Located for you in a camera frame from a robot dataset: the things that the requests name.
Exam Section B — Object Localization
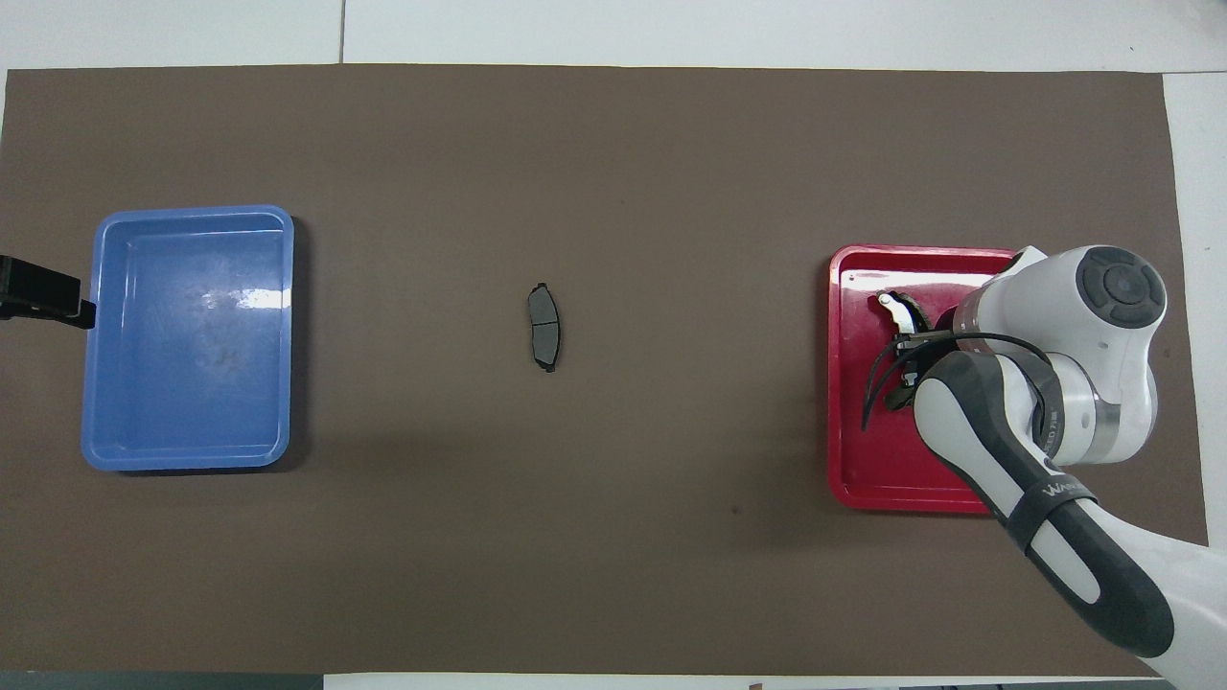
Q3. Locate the red plastic tray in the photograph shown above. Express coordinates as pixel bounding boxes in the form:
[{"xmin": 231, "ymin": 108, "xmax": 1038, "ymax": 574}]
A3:
[{"xmin": 827, "ymin": 243, "xmax": 1023, "ymax": 515}]

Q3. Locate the curved brake shoe silver plate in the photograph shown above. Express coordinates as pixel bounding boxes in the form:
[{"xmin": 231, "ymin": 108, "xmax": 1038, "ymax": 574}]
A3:
[{"xmin": 877, "ymin": 290, "xmax": 936, "ymax": 413}]

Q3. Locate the grey brake pad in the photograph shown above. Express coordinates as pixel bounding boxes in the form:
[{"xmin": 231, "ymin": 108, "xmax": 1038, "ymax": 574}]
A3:
[{"xmin": 527, "ymin": 283, "xmax": 563, "ymax": 374}]

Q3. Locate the brown table mat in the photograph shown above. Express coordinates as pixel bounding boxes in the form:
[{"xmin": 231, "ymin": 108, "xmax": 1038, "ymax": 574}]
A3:
[{"xmin": 0, "ymin": 63, "xmax": 1220, "ymax": 678}]

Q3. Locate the blue plastic tray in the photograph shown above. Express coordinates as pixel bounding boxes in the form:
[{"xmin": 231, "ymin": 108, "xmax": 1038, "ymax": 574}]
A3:
[{"xmin": 81, "ymin": 204, "xmax": 295, "ymax": 472}]

